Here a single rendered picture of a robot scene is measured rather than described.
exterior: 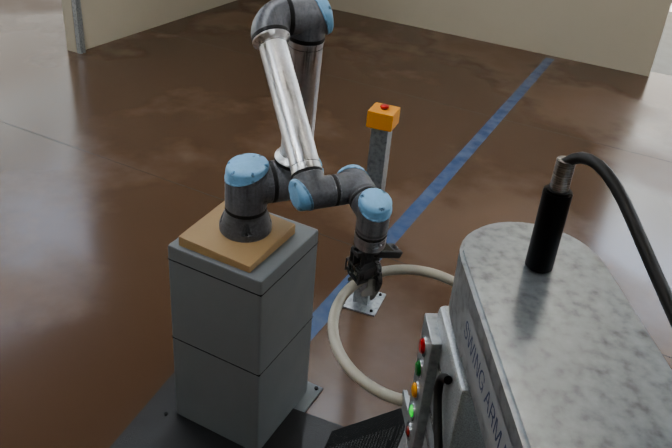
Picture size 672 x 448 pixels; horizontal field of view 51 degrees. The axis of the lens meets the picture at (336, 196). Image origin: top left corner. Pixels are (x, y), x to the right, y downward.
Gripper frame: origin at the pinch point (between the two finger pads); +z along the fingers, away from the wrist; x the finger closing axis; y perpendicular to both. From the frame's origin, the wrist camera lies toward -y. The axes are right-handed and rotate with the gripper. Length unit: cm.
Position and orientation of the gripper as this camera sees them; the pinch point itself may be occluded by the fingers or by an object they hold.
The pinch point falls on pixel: (368, 289)
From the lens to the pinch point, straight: 213.7
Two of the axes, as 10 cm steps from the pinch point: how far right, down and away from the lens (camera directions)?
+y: -8.5, 2.9, -4.4
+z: -0.8, 7.6, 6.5
